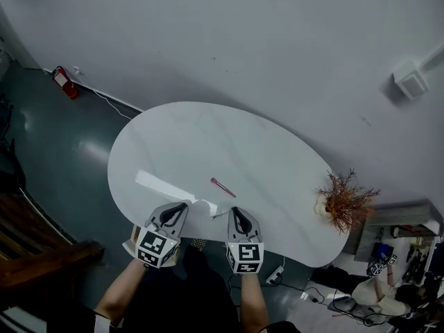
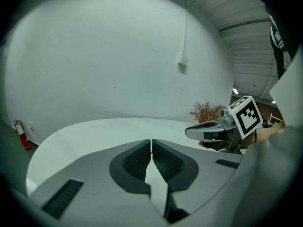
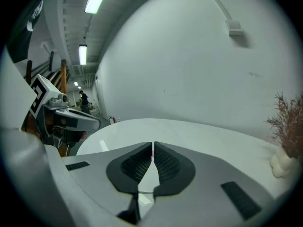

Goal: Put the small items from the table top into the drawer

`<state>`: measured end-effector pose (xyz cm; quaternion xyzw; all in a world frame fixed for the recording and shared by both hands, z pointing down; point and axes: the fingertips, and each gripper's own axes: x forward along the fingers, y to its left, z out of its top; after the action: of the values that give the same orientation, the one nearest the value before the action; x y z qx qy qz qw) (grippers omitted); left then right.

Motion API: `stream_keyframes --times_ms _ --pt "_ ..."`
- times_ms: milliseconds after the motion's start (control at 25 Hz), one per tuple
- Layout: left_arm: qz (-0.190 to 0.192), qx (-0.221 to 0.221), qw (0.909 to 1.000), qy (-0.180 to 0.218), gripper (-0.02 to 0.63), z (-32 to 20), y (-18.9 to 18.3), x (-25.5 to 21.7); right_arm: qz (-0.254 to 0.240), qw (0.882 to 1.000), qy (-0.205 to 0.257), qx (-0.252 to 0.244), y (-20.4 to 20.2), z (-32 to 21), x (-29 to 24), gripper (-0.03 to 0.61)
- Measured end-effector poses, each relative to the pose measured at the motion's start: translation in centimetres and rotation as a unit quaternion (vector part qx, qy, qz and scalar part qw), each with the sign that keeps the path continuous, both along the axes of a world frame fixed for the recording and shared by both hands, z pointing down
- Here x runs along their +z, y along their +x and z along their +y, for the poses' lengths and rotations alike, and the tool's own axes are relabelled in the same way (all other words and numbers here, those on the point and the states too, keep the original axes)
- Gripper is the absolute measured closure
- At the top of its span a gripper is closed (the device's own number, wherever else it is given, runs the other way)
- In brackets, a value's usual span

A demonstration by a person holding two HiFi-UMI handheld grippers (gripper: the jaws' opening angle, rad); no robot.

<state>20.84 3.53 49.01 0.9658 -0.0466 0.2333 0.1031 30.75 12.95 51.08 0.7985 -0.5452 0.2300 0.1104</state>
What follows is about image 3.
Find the person's black striped shirt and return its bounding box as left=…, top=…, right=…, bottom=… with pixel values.
left=6, top=0, right=45, bottom=64

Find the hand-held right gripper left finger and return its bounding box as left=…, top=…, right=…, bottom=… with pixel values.
left=56, top=141, right=152, bottom=227

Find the cream vase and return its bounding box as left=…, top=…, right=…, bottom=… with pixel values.
left=270, top=146, right=299, bottom=179

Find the reddish dried plant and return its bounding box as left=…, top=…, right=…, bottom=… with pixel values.
left=263, top=92, right=303, bottom=160

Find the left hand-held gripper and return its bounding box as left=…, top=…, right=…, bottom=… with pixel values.
left=28, top=74, right=101, bottom=149

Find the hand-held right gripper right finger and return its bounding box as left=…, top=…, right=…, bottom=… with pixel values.
left=142, top=141, right=293, bottom=227

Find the wooden staircase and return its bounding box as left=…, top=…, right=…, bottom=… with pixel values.
left=23, top=59, right=72, bottom=157

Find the white wall conduit box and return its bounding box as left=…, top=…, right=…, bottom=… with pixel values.
left=200, top=0, right=245, bottom=37

